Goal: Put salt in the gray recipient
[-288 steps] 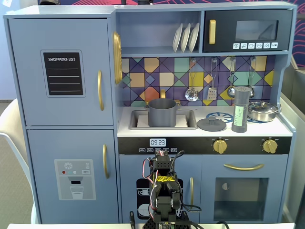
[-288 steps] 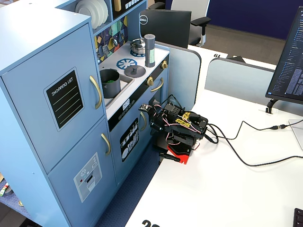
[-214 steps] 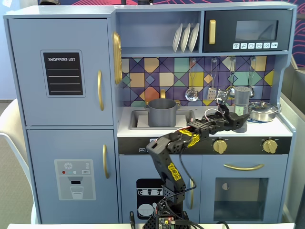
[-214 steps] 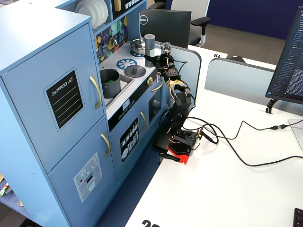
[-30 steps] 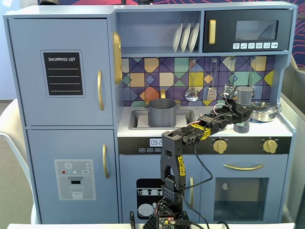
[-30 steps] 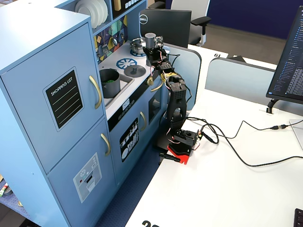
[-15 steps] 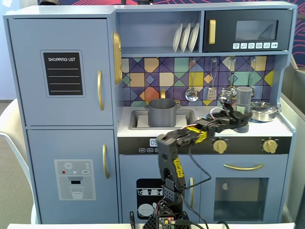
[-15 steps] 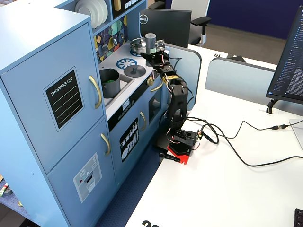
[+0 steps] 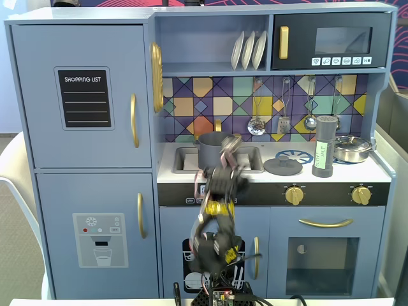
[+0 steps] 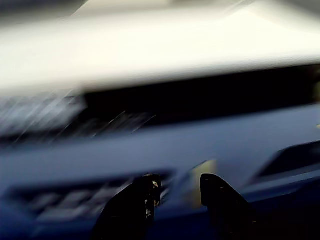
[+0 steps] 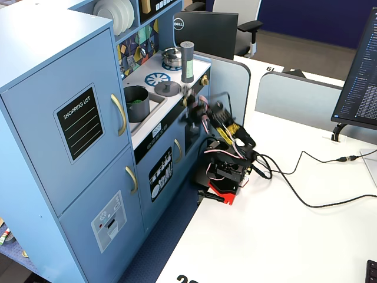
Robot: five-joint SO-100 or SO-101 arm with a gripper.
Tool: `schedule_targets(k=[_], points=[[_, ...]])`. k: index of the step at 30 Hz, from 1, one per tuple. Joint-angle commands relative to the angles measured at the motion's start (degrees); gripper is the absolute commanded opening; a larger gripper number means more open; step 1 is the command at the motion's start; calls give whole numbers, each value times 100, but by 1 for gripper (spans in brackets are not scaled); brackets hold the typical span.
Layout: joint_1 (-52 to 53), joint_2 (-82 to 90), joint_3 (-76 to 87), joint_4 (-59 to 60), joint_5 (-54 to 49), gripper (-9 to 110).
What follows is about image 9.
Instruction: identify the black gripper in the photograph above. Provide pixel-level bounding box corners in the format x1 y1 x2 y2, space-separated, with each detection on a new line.
203 134 250 201

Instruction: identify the grey salt shaker with label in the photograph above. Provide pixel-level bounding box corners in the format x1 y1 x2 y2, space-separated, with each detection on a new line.
311 115 340 179

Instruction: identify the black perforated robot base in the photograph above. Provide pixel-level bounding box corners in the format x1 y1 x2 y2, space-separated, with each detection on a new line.
190 279 256 301

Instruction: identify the grey pot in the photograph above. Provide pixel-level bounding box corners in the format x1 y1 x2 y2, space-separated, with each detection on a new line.
193 131 237 172

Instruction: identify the metal slotted skimmer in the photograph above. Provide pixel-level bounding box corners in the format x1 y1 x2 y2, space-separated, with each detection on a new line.
247 78 267 136

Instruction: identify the grey pot lid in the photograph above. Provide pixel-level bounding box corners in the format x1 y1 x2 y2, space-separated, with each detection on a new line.
263 156 304 177

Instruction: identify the metal slotted spatula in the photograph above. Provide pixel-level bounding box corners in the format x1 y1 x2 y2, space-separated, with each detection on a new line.
277 78 293 135

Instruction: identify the gold stove knob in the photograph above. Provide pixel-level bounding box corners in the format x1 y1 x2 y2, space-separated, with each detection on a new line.
284 185 305 206
350 186 372 206

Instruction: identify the metal ladle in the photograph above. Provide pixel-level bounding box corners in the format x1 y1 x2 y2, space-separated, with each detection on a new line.
302 76 318 132

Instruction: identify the blue toy kitchen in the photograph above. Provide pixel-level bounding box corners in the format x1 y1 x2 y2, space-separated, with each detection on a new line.
3 2 398 300

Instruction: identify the dishwasher print kitchen door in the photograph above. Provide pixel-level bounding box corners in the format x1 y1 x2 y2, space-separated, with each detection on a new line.
159 206 270 299

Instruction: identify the white toy plate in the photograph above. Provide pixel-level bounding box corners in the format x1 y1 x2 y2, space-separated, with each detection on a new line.
230 30 245 71
241 31 256 71
251 30 268 70

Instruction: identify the gold toy phone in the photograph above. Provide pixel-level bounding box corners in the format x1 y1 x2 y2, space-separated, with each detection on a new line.
149 41 164 113

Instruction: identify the metal hanging utensil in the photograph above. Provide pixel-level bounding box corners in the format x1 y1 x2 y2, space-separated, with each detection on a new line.
331 75 344 131

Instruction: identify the steel cooking pot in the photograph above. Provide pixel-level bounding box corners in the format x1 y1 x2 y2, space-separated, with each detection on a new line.
332 143 377 164

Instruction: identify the steel pot lid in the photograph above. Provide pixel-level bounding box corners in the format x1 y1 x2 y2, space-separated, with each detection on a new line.
333 135 373 150

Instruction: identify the black toy microwave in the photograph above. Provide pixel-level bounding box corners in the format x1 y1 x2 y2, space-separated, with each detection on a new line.
272 12 393 71

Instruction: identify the oven door with window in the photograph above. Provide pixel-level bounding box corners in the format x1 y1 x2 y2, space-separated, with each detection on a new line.
269 206 387 299

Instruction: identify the robot controller board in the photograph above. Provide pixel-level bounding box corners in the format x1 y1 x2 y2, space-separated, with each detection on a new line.
210 286 237 303

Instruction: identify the freezer door with dispenser print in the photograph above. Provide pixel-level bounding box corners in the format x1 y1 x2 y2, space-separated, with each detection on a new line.
36 173 159 300

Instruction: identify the fridge door with shopping list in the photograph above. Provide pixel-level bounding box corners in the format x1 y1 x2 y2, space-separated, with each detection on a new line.
11 24 152 170

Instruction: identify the white chair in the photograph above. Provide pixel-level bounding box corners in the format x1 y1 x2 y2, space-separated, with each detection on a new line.
0 131 44 256

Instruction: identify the gold fridge door handle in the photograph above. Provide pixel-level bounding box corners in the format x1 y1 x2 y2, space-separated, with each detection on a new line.
129 92 141 149

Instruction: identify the gold freezer door handle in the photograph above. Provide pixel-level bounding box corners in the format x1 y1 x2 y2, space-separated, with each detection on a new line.
136 192 148 240

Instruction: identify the gold dishwasher door handle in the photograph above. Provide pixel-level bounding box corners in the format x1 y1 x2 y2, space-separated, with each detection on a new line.
252 236 261 281

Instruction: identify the gold microwave handle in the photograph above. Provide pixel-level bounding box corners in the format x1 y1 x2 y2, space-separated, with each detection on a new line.
279 25 289 61

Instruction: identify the gold oven door handle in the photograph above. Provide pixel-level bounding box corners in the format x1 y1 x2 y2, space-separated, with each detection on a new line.
298 217 354 229

